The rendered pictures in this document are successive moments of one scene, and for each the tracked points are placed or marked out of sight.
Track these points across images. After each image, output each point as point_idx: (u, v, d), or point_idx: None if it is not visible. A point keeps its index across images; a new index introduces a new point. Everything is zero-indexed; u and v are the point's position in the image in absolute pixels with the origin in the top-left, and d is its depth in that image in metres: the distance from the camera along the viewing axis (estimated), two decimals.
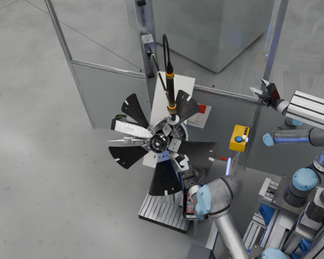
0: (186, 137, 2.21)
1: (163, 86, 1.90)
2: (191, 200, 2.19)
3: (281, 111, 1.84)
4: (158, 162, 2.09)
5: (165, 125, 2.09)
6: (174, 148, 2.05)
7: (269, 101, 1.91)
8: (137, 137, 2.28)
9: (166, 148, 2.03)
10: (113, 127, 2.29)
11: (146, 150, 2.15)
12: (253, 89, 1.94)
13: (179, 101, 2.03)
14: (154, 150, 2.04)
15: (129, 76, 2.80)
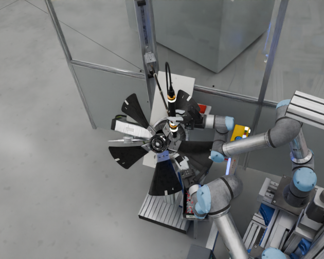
0: (186, 137, 2.21)
1: (165, 105, 2.03)
2: (191, 200, 2.19)
3: (212, 125, 1.78)
4: (158, 162, 2.09)
5: (165, 125, 2.09)
6: (174, 148, 2.05)
7: (194, 123, 1.82)
8: (137, 137, 2.28)
9: (166, 148, 2.03)
10: (113, 127, 2.29)
11: (146, 150, 2.15)
12: (173, 118, 1.81)
13: (179, 101, 2.03)
14: (154, 150, 2.04)
15: (129, 76, 2.80)
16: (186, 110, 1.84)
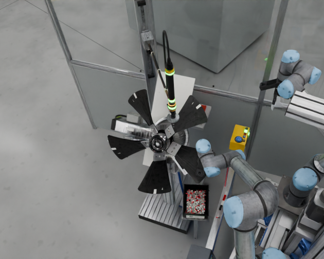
0: (186, 137, 2.21)
1: (163, 84, 1.89)
2: (191, 200, 2.19)
3: (283, 75, 1.62)
4: (154, 161, 2.10)
5: (168, 126, 2.08)
6: (172, 151, 2.05)
7: None
8: (137, 137, 2.28)
9: (165, 150, 2.03)
10: (113, 127, 2.29)
11: (144, 146, 2.15)
12: (271, 105, 1.78)
13: (188, 107, 2.02)
14: (153, 149, 2.04)
15: (129, 76, 2.80)
16: None
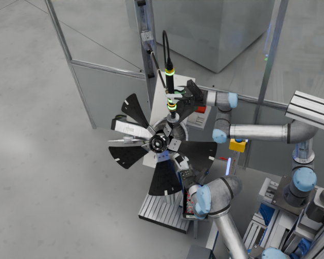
0: (186, 137, 2.21)
1: (163, 84, 1.89)
2: (191, 200, 2.19)
3: (214, 102, 1.64)
4: (141, 146, 2.11)
5: (178, 140, 2.08)
6: (160, 157, 2.09)
7: (194, 100, 1.67)
8: (137, 137, 2.28)
9: (156, 152, 2.05)
10: (113, 127, 2.29)
11: (147, 128, 2.12)
12: (171, 95, 1.67)
13: (205, 148, 2.03)
14: (150, 142, 2.04)
15: (129, 76, 2.80)
16: (185, 87, 1.70)
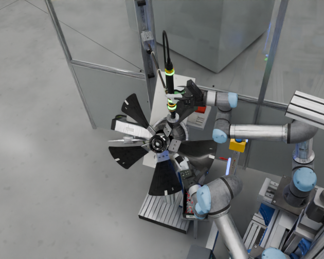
0: (186, 137, 2.21)
1: (162, 84, 1.89)
2: (191, 200, 2.19)
3: (213, 102, 1.64)
4: (141, 146, 2.11)
5: (178, 140, 2.08)
6: (160, 157, 2.09)
7: (194, 100, 1.67)
8: (137, 137, 2.28)
9: (156, 152, 2.05)
10: (113, 127, 2.29)
11: (147, 128, 2.12)
12: (171, 95, 1.67)
13: (205, 147, 2.02)
14: (150, 142, 2.04)
15: (129, 76, 2.80)
16: (185, 87, 1.70)
